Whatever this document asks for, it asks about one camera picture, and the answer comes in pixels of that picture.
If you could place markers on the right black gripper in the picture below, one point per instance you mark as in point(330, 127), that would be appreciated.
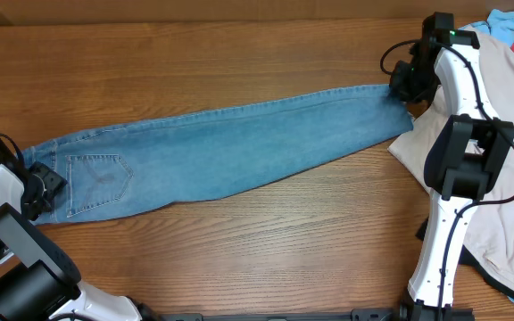
point(395, 89)

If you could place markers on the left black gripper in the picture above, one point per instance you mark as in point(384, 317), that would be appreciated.
point(53, 184)

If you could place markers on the light blue denim jeans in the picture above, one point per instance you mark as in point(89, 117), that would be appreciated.
point(127, 169)

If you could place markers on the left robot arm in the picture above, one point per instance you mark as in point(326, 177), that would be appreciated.
point(38, 280)

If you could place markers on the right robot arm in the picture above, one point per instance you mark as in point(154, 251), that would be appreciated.
point(462, 165)

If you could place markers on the light blue shirt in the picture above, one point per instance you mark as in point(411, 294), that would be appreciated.
point(498, 24)

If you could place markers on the beige garment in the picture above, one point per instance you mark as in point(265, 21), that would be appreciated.
point(466, 74)

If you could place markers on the cardboard backboard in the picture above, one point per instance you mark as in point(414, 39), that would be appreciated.
point(58, 12)

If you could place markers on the black garment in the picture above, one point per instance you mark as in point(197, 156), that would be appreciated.
point(484, 276)

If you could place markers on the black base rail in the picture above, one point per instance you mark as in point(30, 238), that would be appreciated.
point(275, 317)

